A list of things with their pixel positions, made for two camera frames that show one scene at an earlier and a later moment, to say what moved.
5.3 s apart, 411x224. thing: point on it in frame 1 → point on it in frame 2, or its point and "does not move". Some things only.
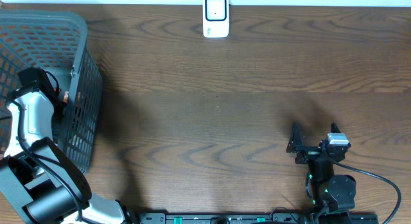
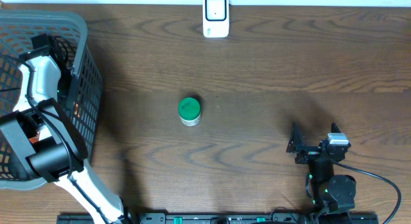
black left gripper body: x=56 y=101 → x=69 y=68
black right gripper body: x=309 y=153 does not move
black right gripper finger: x=295 y=140 does not move
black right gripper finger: x=334 y=128 does not move
